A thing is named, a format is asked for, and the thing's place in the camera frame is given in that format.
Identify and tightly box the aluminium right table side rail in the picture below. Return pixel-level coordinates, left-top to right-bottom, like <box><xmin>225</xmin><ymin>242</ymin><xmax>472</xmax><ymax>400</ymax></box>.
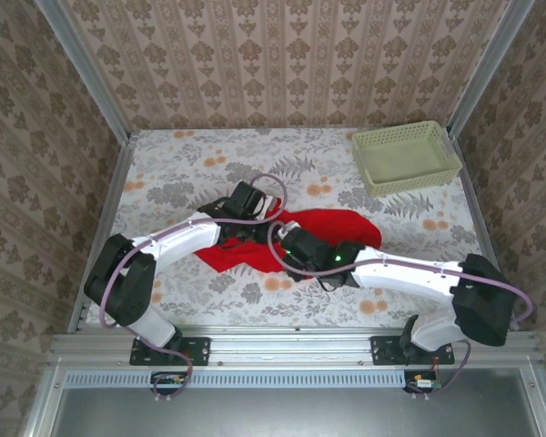
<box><xmin>450</xmin><ymin>134</ymin><xmax>520</xmax><ymax>329</ymax></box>

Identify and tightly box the aluminium right frame post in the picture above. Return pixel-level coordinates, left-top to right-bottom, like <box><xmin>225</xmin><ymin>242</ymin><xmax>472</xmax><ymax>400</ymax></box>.
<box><xmin>448</xmin><ymin>0</ymin><xmax>541</xmax><ymax>137</ymax></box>

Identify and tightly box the grey metal panel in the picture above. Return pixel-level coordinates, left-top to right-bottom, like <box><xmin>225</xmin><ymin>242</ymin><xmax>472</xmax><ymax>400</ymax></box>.
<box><xmin>49</xmin><ymin>384</ymin><xmax>545</xmax><ymax>437</ymax></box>

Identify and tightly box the pale green plastic basket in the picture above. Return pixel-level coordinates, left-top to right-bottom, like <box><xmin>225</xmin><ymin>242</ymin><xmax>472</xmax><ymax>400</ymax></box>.
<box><xmin>350</xmin><ymin>119</ymin><xmax>463</xmax><ymax>198</ymax></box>

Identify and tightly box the floral table cover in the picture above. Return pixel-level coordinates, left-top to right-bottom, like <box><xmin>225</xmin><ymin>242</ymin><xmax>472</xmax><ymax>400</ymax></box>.
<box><xmin>86</xmin><ymin>127</ymin><xmax>504</xmax><ymax>327</ymax></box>

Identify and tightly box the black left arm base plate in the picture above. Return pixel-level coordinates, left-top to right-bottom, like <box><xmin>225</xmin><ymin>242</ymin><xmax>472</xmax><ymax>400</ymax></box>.
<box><xmin>129</xmin><ymin>335</ymin><xmax>210</xmax><ymax>367</ymax></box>

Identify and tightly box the aluminium left table side rail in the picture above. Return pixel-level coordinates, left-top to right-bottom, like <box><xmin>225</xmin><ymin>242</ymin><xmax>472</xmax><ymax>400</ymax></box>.
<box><xmin>67</xmin><ymin>134</ymin><xmax>140</xmax><ymax>331</ymax></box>

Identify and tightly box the red t-shirt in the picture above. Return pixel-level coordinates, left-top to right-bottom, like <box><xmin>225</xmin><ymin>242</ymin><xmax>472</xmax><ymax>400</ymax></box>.
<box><xmin>195</xmin><ymin>197</ymin><xmax>383</xmax><ymax>275</ymax></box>

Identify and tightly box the aluminium table side rail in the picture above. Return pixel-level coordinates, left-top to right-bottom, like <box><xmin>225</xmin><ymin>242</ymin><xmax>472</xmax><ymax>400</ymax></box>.
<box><xmin>67</xmin><ymin>134</ymin><xmax>140</xmax><ymax>331</ymax></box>
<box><xmin>450</xmin><ymin>134</ymin><xmax>520</xmax><ymax>329</ymax></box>

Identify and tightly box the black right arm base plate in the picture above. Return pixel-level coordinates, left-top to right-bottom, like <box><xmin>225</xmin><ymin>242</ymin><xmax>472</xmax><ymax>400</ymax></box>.
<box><xmin>370</xmin><ymin>335</ymin><xmax>456</xmax><ymax>367</ymax></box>

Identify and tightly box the aluminium frame post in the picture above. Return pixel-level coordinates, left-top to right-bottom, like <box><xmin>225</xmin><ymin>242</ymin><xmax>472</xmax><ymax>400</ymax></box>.
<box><xmin>35</xmin><ymin>0</ymin><xmax>133</xmax><ymax>142</ymax></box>
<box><xmin>448</xmin><ymin>0</ymin><xmax>541</xmax><ymax>137</ymax></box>

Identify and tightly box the grey slotted cable duct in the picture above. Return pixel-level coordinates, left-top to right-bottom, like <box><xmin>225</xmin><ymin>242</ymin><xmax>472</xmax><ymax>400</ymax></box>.
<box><xmin>66</xmin><ymin>368</ymin><xmax>409</xmax><ymax>390</ymax></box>

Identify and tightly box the aluminium left frame post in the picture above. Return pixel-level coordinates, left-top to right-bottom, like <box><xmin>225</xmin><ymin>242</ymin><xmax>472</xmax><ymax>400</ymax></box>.
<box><xmin>35</xmin><ymin>0</ymin><xmax>133</xmax><ymax>142</ymax></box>

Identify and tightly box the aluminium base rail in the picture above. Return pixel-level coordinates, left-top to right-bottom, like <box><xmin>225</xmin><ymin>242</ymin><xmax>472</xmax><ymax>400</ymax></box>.
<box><xmin>49</xmin><ymin>328</ymin><xmax>541</xmax><ymax>368</ymax></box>

